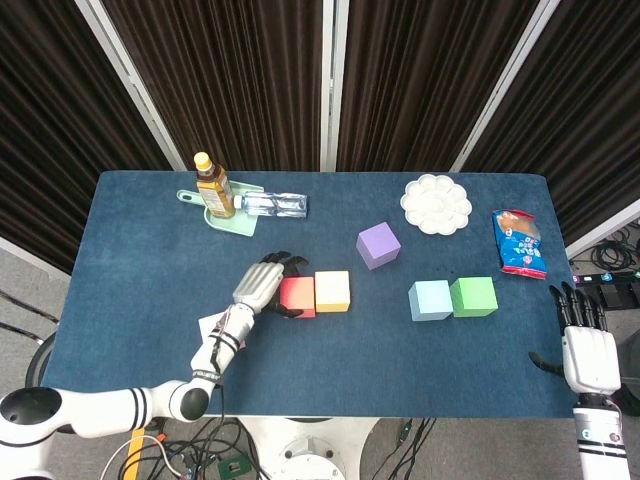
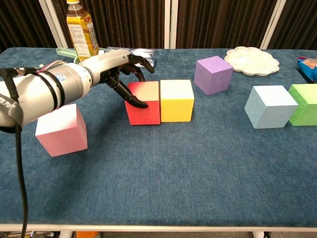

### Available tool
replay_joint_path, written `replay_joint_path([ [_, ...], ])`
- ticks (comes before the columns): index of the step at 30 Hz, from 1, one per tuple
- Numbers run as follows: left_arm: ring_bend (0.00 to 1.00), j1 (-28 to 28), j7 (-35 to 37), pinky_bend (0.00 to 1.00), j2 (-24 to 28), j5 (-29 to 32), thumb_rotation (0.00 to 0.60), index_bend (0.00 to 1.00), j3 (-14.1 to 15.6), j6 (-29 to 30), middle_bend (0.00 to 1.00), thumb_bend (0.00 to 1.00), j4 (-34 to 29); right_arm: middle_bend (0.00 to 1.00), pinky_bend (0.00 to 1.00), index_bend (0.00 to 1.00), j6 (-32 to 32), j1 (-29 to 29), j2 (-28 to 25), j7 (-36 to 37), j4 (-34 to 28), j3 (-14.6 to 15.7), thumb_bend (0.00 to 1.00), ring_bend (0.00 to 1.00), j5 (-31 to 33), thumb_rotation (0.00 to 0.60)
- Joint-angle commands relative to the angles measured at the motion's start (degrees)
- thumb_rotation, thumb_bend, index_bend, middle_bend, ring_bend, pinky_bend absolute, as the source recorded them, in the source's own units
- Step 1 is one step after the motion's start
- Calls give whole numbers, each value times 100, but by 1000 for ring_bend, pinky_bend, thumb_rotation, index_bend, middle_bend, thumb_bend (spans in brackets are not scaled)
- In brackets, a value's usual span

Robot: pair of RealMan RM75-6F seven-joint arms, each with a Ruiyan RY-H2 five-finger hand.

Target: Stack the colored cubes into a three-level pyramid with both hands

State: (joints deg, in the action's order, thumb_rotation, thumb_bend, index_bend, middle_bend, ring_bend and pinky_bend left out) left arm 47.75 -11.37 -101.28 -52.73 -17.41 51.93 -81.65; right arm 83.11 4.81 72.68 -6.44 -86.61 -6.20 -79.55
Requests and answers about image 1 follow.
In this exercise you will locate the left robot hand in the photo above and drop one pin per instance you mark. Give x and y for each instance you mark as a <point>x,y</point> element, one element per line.
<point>257,285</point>

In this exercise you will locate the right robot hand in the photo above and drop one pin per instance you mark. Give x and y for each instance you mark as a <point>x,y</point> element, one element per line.
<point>590,360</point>

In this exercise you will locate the blue fabric table cover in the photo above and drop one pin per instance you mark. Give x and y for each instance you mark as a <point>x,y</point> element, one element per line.
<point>380,365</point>

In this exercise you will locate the pink white cube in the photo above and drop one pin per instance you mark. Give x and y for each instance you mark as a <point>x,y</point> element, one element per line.
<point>207,325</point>

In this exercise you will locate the yellow cube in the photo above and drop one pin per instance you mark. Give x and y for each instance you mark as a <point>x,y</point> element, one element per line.
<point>332,290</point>

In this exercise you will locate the white partition post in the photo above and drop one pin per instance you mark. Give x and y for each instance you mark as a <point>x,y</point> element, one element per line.
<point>333,85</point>
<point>500,85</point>
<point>132,80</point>

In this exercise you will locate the clear water bottle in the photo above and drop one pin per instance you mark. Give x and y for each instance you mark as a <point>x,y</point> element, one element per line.
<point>275,204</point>

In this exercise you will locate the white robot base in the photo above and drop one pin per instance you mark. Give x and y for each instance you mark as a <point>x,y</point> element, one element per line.
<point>310,450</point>

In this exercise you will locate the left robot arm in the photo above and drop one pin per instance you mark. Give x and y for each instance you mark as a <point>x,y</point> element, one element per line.
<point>100,407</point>

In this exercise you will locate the white flower paint palette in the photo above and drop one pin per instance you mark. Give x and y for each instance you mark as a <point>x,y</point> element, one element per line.
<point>436,204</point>

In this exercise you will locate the red cube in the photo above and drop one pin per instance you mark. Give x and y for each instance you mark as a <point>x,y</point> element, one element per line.
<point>300,297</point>

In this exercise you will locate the dark pleated partition panel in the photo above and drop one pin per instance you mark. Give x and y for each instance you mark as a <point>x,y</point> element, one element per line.
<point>585,110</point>
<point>420,80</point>
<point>235,80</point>
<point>50,125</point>

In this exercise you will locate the light blue cube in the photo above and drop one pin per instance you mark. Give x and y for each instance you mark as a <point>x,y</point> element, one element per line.
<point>430,300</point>

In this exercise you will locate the mint green plastic scoop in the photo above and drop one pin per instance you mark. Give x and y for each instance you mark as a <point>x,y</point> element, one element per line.
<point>235,225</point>

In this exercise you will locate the blue snack bag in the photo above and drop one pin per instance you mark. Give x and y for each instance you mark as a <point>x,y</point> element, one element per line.
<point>520,245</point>

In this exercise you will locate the yellow tea bottle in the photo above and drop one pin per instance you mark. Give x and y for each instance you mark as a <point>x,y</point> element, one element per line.
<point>214,192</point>

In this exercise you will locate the green cube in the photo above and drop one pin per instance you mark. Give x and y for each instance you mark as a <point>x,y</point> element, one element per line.
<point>474,296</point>

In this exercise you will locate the green circuit board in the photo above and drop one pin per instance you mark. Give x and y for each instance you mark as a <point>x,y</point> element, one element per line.
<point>232,467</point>

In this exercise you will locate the yellow floor tape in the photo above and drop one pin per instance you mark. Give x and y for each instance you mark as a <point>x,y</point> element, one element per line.
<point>134,447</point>

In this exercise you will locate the purple cube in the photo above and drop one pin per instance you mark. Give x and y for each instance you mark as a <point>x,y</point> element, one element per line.
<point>378,245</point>

